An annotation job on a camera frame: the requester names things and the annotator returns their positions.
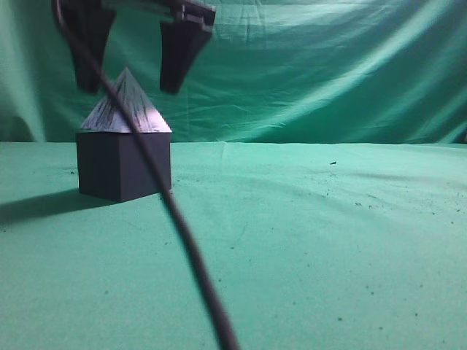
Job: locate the purple square pyramid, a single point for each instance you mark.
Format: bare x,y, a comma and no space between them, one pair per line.
105,117

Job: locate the purple cube block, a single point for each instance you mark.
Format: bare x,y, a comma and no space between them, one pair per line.
111,167

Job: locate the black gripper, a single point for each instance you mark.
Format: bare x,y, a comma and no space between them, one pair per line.
180,42

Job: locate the green cloth table cover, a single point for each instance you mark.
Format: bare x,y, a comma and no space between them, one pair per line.
310,246

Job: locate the green cloth backdrop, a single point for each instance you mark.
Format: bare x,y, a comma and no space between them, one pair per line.
385,72

